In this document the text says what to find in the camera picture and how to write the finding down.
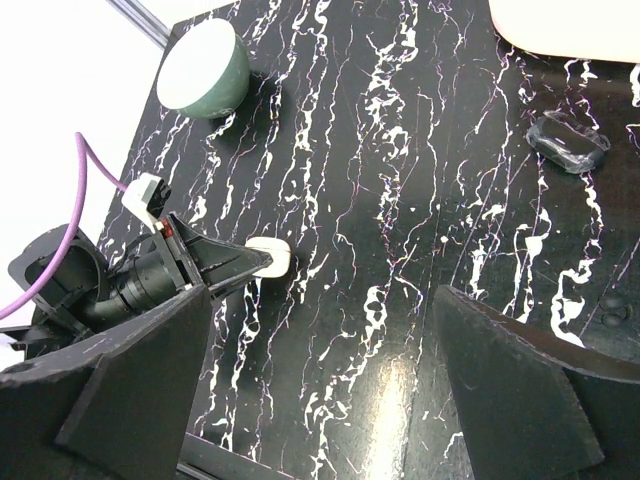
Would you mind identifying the beige earbud charging case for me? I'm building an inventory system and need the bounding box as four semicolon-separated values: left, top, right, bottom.
245;237;292;279

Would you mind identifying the black earbud charging case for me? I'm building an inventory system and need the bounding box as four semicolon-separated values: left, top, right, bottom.
526;110;611;175

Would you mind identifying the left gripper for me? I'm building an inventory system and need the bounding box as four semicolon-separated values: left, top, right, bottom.
149;212;273;299

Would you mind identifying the white ceramic bowl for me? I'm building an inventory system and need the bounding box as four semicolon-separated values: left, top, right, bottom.
156;18;250;119

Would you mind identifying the black earbud far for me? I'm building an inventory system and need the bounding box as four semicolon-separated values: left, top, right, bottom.
601;309;628;328

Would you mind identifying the aluminium rail frame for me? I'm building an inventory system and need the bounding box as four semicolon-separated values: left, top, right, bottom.
107;0;171;50

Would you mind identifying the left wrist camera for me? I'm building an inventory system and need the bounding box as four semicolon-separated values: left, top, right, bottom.
121;173;171;232

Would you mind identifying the black earbud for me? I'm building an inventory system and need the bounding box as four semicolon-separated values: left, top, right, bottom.
599;294;627;311
601;309;628;328

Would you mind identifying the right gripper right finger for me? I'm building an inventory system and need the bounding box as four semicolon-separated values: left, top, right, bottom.
432;285;639;479

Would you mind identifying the black earbud near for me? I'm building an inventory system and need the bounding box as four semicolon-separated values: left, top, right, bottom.
599;294;627;311

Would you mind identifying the pink three-tier shelf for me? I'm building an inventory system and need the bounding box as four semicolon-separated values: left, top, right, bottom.
488;0;639;63

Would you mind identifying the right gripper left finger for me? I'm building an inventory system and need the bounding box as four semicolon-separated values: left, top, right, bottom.
1;287;212;479

